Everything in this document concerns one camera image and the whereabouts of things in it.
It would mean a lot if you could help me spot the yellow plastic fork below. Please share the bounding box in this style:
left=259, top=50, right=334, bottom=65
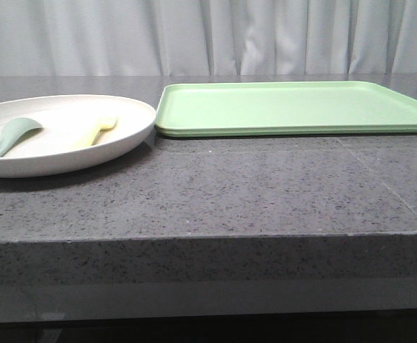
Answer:
left=69, top=116, right=118, bottom=149

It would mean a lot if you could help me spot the teal green plastic spoon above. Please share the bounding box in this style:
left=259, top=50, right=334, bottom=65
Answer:
left=0, top=117, right=43, bottom=157

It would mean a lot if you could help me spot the grey pleated curtain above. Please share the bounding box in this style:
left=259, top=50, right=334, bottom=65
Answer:
left=0, top=1, right=417, bottom=76

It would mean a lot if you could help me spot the round beige plastic plate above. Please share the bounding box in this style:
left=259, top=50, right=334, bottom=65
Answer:
left=0, top=94, right=156, bottom=178

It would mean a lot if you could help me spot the light green rectangular tray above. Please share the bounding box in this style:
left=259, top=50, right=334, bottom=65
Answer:
left=156, top=81, right=417, bottom=137

